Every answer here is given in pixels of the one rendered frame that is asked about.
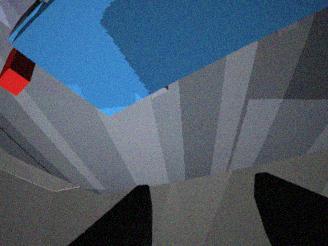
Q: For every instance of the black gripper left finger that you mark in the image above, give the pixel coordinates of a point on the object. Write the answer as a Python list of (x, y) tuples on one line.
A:
[(128, 223)]

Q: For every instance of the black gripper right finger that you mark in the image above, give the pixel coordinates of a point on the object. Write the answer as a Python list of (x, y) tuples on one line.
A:
[(292, 216)]

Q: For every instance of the red-headed stop pin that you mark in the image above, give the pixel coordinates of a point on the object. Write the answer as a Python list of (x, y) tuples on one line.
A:
[(16, 73)]

